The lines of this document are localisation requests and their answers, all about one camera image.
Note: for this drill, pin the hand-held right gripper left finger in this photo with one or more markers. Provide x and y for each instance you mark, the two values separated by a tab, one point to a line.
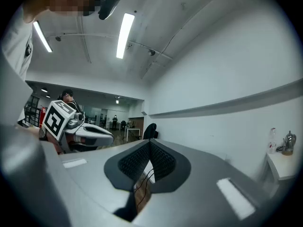
94	174

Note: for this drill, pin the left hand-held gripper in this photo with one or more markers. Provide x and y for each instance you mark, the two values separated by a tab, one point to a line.
54	120

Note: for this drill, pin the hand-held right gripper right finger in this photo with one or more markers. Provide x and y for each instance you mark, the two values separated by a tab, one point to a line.
201	174

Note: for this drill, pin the person's left hand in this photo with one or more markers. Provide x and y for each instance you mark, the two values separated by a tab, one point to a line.
71	139

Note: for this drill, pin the black jacket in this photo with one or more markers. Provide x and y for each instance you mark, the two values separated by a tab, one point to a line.
149	131

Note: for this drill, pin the black office chair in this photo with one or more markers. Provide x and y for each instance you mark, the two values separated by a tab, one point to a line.
155	135

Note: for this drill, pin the clear plastic bottle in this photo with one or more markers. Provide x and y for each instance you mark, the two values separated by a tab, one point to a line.
272	141

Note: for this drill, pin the white side table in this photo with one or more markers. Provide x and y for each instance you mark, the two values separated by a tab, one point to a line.
284	167

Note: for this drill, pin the glass kettle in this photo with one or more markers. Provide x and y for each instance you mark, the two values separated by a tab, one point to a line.
289	142

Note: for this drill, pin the ceiling spot lamp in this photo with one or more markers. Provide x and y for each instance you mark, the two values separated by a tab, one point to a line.
58	38
151	52

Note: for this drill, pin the white ceiling pipe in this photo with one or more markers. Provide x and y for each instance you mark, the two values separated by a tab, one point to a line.
106	37

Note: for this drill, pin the ceiling tube light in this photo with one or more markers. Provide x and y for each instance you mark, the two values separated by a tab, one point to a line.
125	35
42	37

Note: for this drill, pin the person's white shirt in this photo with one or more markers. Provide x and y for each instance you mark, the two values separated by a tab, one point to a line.
17	46

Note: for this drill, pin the small grey wall box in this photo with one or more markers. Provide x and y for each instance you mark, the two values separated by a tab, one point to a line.
144	113

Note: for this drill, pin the black head camera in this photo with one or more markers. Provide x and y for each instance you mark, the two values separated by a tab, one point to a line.
109	5

